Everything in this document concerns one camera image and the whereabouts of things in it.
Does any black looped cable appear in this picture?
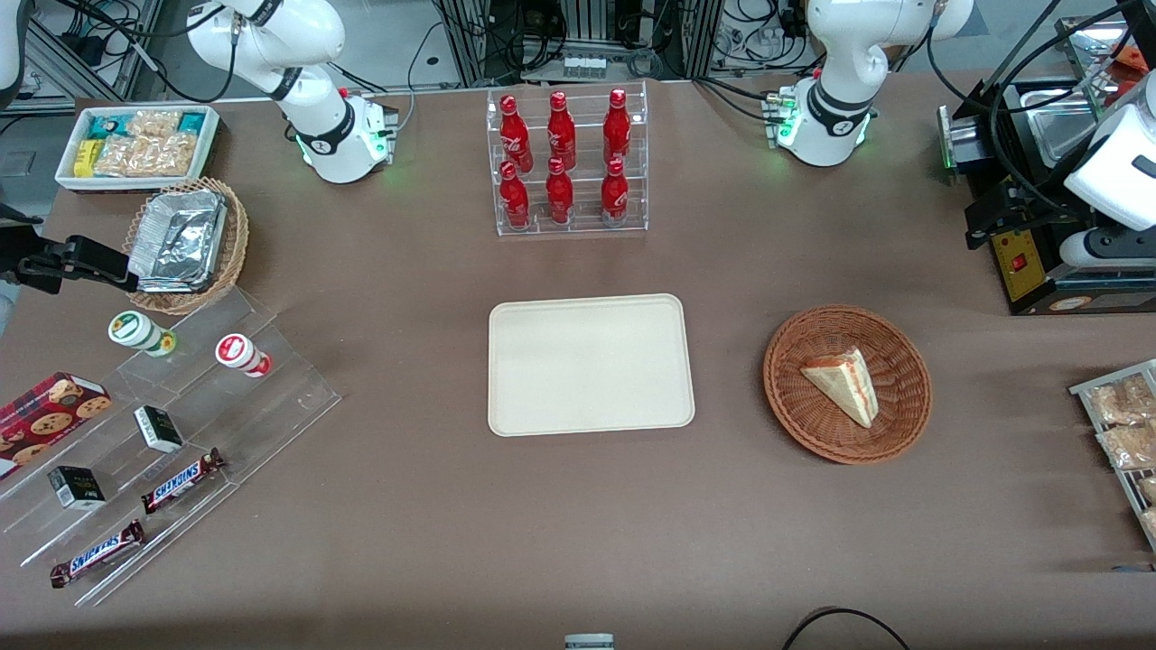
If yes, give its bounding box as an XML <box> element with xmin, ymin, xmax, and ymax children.
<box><xmin>781</xmin><ymin>607</ymin><xmax>913</xmax><ymax>650</ymax></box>

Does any white plastic snack bin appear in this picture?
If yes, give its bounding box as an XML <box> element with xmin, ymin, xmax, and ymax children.
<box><xmin>54</xmin><ymin>105</ymin><xmax>220</xmax><ymax>193</ymax></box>

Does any brown wicker basket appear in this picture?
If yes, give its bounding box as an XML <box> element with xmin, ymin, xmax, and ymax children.
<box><xmin>763</xmin><ymin>305</ymin><xmax>933</xmax><ymax>466</ymax></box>

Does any light wicker basket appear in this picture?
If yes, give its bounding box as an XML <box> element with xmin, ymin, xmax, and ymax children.
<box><xmin>122</xmin><ymin>177</ymin><xmax>250</xmax><ymax>316</ymax></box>

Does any large clear cracker pack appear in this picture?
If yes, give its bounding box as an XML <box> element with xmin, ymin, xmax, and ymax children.
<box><xmin>95</xmin><ymin>134</ymin><xmax>198</xmax><ymax>178</ymax></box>

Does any red cola bottle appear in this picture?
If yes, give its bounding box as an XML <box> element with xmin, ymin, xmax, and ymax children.
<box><xmin>545</xmin><ymin>157</ymin><xmax>574</xmax><ymax>225</ymax></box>
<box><xmin>499</xmin><ymin>95</ymin><xmax>534</xmax><ymax>172</ymax></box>
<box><xmin>601</xmin><ymin>158</ymin><xmax>629</xmax><ymax>223</ymax></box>
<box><xmin>499</xmin><ymin>161</ymin><xmax>531</xmax><ymax>228</ymax></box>
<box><xmin>547</xmin><ymin>90</ymin><xmax>577</xmax><ymax>171</ymax></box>
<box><xmin>603</xmin><ymin>88</ymin><xmax>631</xmax><ymax>165</ymax></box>

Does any green lid snack cup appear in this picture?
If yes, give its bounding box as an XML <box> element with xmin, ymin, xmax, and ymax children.
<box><xmin>108</xmin><ymin>311</ymin><xmax>177</xmax><ymax>358</ymax></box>

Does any aluminium foil container stack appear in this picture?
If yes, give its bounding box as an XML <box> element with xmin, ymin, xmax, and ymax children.
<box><xmin>128</xmin><ymin>190</ymin><xmax>227</xmax><ymax>294</ymax></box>

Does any small black box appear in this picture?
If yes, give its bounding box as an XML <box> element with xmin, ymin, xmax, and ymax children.
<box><xmin>47</xmin><ymin>466</ymin><xmax>107</xmax><ymax>511</ymax></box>
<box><xmin>134</xmin><ymin>405</ymin><xmax>184</xmax><ymax>454</ymax></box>

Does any snickers chocolate bar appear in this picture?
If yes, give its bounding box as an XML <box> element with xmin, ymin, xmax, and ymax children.
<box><xmin>50</xmin><ymin>519</ymin><xmax>146</xmax><ymax>590</ymax></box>
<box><xmin>141</xmin><ymin>448</ymin><xmax>227</xmax><ymax>515</ymax></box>

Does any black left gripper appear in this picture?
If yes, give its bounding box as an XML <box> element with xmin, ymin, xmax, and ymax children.
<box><xmin>965</xmin><ymin>176</ymin><xmax>1085</xmax><ymax>252</ymax></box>

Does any red lid snack cup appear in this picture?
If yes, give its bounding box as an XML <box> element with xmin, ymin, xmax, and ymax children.
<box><xmin>215</xmin><ymin>333</ymin><xmax>272</xmax><ymax>378</ymax></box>

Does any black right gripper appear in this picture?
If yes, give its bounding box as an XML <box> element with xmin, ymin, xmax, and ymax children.
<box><xmin>0</xmin><ymin>204</ymin><xmax>141</xmax><ymax>295</ymax></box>

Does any black food warmer machine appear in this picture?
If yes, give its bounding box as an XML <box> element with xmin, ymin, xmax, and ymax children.
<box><xmin>937</xmin><ymin>16</ymin><xmax>1156</xmax><ymax>317</ymax></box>

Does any cream plastic tray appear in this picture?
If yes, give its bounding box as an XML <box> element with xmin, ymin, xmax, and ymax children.
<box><xmin>488</xmin><ymin>293</ymin><xmax>696</xmax><ymax>438</ymax></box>

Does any triangular sandwich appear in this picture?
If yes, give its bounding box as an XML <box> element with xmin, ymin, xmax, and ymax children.
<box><xmin>800</xmin><ymin>348</ymin><xmax>880</xmax><ymax>429</ymax></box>

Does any small clear cracker pack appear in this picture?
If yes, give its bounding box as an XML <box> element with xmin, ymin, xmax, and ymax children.
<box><xmin>126</xmin><ymin>110</ymin><xmax>182</xmax><ymax>138</ymax></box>

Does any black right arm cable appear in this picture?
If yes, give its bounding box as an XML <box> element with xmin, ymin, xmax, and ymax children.
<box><xmin>54</xmin><ymin>0</ymin><xmax>418</xmax><ymax>107</ymax></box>

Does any red cookie box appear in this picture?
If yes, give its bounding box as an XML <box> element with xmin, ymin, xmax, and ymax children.
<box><xmin>0</xmin><ymin>372</ymin><xmax>114</xmax><ymax>479</ymax></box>

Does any aluminium profile frame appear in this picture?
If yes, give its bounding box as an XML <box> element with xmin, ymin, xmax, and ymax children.
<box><xmin>433</xmin><ymin>0</ymin><xmax>723</xmax><ymax>88</ymax></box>

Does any grey wire rack tray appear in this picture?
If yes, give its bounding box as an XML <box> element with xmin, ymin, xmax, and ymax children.
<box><xmin>1068</xmin><ymin>359</ymin><xmax>1156</xmax><ymax>553</ymax></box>

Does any clear acrylic stepped display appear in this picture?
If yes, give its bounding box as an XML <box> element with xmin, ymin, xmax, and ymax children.
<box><xmin>0</xmin><ymin>287</ymin><xmax>342</xmax><ymax>608</ymax></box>

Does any clear acrylic bottle rack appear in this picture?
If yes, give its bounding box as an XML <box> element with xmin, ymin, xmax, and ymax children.
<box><xmin>486</xmin><ymin>81</ymin><xmax>649</xmax><ymax>237</ymax></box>

